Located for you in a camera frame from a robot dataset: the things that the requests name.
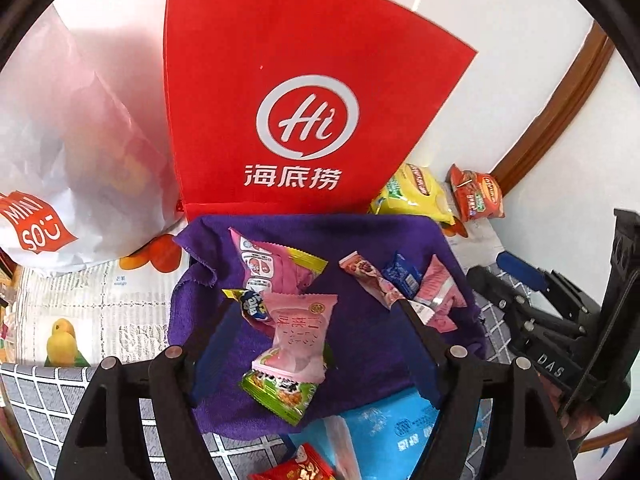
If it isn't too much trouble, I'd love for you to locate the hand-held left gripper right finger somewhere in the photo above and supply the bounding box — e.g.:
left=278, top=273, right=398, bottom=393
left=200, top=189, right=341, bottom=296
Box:
left=390, top=297, right=573, bottom=480

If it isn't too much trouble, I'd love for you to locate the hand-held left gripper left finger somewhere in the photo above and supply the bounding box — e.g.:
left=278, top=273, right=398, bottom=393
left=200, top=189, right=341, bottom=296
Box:
left=52, top=292, right=246, bottom=480

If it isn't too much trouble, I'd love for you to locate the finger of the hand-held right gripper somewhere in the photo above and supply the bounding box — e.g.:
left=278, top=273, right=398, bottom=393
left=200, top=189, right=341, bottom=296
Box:
left=466, top=265, right=577, bottom=342
left=495, top=252, right=601, bottom=322

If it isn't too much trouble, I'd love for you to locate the pink wafer packet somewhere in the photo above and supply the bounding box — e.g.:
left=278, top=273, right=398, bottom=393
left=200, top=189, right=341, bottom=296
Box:
left=412, top=254, right=468, bottom=333

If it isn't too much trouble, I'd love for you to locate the small blue yellow packet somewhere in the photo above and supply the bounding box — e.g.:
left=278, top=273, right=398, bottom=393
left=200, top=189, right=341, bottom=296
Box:
left=221, top=287, right=273, bottom=323

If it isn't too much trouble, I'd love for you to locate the green snack packet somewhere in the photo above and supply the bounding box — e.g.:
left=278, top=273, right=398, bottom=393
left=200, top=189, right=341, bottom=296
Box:
left=240, top=367, right=321, bottom=427

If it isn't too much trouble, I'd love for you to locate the pale pink pastry packet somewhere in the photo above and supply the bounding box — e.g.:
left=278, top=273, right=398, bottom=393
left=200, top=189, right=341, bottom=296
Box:
left=250, top=291, right=340, bottom=386

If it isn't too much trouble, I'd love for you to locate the blue cookie packet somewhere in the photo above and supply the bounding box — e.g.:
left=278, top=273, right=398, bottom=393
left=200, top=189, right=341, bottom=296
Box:
left=381, top=252, right=423, bottom=297

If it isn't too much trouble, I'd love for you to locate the large pink snack packet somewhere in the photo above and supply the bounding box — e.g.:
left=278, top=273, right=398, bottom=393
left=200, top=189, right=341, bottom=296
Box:
left=229, top=227, right=329, bottom=311

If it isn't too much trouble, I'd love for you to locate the brown pink stick packet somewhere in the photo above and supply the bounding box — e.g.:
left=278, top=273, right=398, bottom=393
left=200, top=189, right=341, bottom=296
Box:
left=338, top=251, right=436, bottom=328

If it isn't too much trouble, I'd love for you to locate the red snack packet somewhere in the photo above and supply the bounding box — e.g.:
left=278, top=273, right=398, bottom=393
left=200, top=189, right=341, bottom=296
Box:
left=248, top=442, right=336, bottom=480

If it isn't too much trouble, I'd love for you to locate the purple cloth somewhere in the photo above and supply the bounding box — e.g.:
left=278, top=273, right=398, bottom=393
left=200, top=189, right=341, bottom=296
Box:
left=167, top=212, right=488, bottom=436

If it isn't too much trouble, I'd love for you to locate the blue tissue pack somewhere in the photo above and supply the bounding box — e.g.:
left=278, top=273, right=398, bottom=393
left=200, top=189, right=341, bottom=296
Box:
left=290, top=385, right=493, bottom=480

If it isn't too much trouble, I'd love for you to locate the orange chip bag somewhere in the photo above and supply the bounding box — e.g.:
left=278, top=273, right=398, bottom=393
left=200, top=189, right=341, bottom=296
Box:
left=446, top=163, right=506, bottom=223

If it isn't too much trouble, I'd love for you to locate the yellow chip bag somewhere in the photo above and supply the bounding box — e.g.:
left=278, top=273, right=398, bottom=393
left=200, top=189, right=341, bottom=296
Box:
left=369, top=162, right=457, bottom=226

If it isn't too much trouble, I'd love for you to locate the grey checked blanket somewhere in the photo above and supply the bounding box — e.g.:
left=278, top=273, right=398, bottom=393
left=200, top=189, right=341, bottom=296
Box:
left=0, top=305, right=516, bottom=480

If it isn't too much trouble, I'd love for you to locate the white plastic bag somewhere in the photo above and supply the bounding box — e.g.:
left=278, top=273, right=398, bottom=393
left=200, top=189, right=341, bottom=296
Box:
left=0, top=2, right=188, bottom=277

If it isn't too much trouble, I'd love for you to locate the red paper bag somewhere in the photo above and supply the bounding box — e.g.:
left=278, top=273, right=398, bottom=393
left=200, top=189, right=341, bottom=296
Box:
left=162, top=0, right=480, bottom=221

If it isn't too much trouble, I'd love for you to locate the brown wooden door frame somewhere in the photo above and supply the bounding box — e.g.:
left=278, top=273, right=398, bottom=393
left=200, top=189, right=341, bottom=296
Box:
left=492, top=20, right=616, bottom=196

